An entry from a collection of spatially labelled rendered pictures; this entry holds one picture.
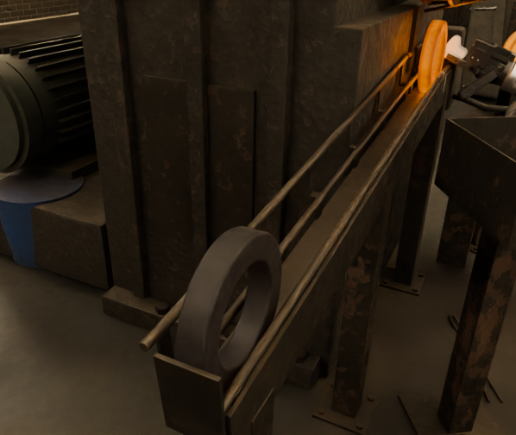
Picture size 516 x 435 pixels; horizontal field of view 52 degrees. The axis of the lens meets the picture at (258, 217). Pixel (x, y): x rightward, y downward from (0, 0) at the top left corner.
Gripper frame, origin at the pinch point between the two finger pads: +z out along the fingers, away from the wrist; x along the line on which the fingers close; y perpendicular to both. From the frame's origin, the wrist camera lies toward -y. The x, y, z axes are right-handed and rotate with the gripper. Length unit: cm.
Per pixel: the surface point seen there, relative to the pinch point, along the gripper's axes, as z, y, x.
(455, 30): -1.7, 5.4, -7.4
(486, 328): -40, -33, 63
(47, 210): 82, -80, 56
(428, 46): 0.3, 4.1, 20.7
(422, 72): -1.3, -2.0, 21.3
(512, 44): -17.8, 5.0, -27.7
